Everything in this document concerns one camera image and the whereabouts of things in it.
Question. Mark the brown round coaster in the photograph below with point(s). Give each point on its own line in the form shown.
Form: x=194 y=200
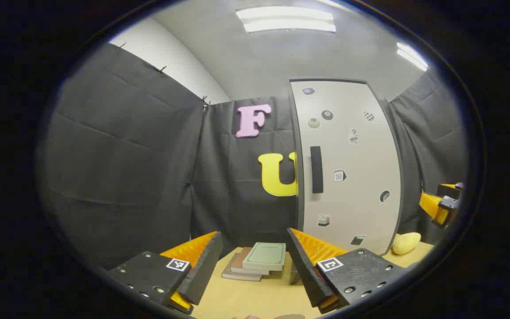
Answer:
x=288 y=317

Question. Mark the grey cabinet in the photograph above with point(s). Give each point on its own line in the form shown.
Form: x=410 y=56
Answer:
x=298 y=177

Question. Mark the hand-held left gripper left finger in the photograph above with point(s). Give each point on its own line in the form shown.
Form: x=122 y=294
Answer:
x=202 y=270

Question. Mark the black backdrop cloth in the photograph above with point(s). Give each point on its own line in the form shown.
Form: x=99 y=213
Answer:
x=126 y=155

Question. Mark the green notebook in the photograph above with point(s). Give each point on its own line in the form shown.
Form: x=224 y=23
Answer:
x=266 y=257

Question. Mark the grey cabinet door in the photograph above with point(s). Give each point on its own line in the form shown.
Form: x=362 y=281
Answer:
x=357 y=208

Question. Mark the grey book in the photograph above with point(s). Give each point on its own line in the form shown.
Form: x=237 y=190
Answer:
x=237 y=276

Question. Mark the small ceiling light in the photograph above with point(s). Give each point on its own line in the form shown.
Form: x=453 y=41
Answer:
x=412 y=55

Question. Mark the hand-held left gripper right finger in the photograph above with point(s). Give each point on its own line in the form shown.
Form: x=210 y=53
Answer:
x=308 y=270

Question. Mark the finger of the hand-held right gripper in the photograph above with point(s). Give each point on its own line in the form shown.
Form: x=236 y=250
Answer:
x=430 y=206
x=450 y=191

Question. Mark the large ceiling light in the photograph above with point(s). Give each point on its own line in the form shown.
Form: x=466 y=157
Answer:
x=286 y=20

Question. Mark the yellow lumpy toy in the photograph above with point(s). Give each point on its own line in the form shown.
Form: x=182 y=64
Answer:
x=405 y=243

